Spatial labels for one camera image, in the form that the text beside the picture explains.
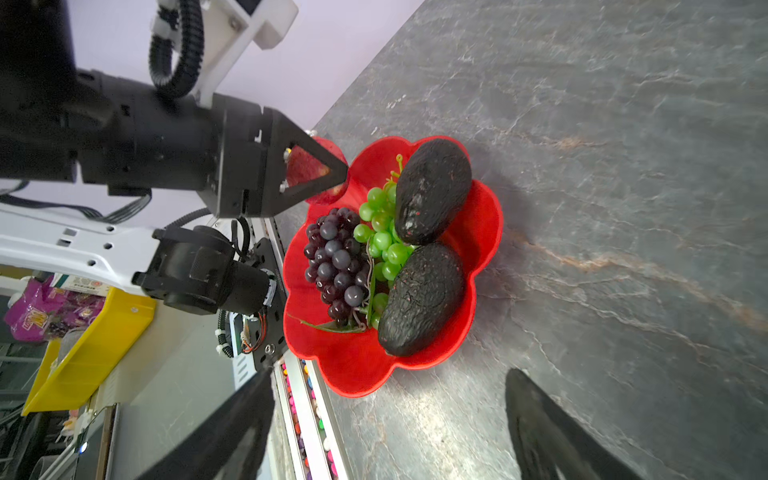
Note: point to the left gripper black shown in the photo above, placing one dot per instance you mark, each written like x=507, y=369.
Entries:
x=263, y=162

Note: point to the green fake grape bunch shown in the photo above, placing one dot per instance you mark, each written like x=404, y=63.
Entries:
x=384, y=251

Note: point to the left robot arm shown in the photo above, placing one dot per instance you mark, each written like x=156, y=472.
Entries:
x=61, y=123

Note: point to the smartphone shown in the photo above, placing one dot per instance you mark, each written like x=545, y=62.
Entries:
x=94, y=445

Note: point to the red fake peach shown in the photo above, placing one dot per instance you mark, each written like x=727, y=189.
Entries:
x=303, y=167

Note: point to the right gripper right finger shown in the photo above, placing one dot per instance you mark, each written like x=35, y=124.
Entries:
x=550, y=444

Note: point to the red flower-shaped fruit bowl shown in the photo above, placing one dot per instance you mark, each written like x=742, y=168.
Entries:
x=354, y=365

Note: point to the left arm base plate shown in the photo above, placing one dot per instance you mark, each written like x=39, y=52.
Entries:
x=260, y=336

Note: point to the yellow plastic bin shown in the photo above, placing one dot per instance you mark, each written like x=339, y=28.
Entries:
x=67, y=383

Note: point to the purple fake grape bunch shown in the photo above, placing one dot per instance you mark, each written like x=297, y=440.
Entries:
x=329, y=275

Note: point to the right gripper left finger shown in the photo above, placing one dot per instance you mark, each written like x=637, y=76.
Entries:
x=233, y=439

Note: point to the purple snack bag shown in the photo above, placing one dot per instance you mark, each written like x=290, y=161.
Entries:
x=42, y=312

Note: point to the dark fake avocado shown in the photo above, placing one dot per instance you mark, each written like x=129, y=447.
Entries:
x=431, y=191
x=424, y=296

